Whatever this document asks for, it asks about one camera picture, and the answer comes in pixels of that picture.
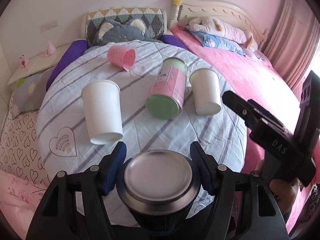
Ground white paper cup right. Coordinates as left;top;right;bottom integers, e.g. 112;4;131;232
189;68;221;116

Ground grey plush bear cushion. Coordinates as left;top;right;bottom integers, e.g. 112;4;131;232
92;18;155;46

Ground white paper cup left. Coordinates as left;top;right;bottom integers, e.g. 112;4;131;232
81;80;123;145

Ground purple bed bumper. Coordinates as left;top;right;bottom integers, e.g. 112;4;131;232
46;39;88;90
159;34;187;50

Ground cream wooden bed headboard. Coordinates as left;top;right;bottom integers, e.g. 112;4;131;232
167;0;268;49

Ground pink fleece blanket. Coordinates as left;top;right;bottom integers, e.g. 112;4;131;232
171;27;319;233

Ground pink green tin can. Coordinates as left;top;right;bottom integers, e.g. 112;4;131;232
145;57;188;120

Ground grey flower pillow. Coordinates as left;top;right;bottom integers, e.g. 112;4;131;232
11;67;54;118

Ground heart pattern bed sheet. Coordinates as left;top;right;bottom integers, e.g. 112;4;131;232
1;98;50;186

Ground purple bed bumper left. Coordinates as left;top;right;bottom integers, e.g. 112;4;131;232
46;39;88;90

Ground white pink plush dog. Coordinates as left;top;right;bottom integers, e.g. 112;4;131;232
188;16;258;52

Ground black blue CoolTowel can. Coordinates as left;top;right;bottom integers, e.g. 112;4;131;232
116;150;201;234

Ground white red rabbit figurine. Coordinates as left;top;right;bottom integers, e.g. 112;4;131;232
20;54;29;68

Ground right hand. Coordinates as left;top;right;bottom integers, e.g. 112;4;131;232
254;159;302;215

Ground striped white round quilt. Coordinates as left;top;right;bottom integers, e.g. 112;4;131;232
36;42;247;178

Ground cream wardrobe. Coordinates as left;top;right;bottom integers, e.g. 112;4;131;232
0;47;12;131

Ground cream bedside table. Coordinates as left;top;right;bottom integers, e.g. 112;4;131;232
7;44;71;90

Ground white wall socket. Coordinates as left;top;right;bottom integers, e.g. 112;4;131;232
39;20;59;33

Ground purple bed bumper right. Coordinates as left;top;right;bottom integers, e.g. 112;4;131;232
159;34;187;50

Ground pink printed pillow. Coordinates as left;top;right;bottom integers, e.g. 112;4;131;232
243;48;271;66

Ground pink rabbit figurine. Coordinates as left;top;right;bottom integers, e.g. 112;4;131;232
45;41;56;57

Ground pink floral blanket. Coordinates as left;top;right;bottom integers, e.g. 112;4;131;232
1;171;47;239

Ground white paper cup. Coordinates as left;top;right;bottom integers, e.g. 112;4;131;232
81;80;123;145
189;68;221;116

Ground pink curtain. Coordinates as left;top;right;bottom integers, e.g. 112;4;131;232
264;0;319;90

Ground pink plastic cup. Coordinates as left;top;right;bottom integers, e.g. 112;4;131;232
107;46;137;72

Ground blue cartoon pillow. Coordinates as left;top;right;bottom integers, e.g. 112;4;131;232
185;25;245;56

